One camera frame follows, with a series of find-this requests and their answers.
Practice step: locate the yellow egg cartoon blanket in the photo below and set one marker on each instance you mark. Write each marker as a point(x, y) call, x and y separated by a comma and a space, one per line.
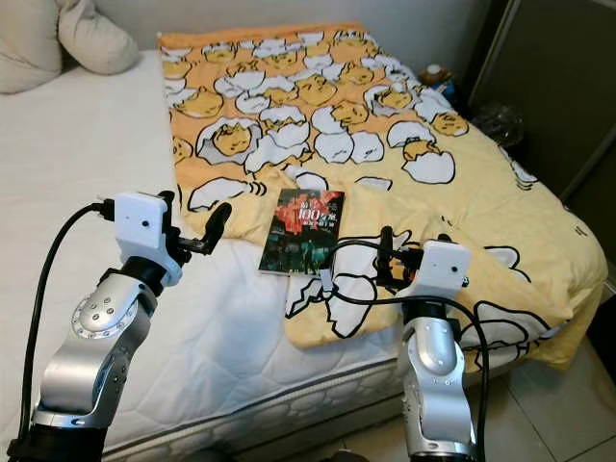
point(462, 202)

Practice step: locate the dark book with red cover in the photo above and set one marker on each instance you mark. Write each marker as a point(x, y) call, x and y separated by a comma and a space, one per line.
point(300, 233)

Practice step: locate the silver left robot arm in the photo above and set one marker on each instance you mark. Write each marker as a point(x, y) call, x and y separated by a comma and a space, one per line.
point(91, 356)

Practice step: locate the white quilted mattress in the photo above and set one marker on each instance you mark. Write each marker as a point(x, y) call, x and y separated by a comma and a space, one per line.
point(77, 192)

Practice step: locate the clear glass vessel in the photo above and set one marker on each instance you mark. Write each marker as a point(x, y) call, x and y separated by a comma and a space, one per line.
point(499, 123)

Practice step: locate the small brown blue jar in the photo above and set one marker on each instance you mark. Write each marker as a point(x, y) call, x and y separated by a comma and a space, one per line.
point(438, 79)

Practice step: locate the dark wooden cabinet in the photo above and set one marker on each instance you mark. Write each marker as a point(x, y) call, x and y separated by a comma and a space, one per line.
point(558, 77)

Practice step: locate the beige plush neck pillow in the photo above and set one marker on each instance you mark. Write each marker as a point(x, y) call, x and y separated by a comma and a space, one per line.
point(38, 48)

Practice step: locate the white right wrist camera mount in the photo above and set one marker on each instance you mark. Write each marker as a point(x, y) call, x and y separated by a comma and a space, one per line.
point(446, 269)

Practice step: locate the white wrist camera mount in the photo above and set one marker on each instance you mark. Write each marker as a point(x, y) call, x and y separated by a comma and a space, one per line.
point(141, 236)
point(446, 269)

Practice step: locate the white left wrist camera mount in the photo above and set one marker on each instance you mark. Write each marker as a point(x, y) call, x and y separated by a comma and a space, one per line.
point(141, 236)

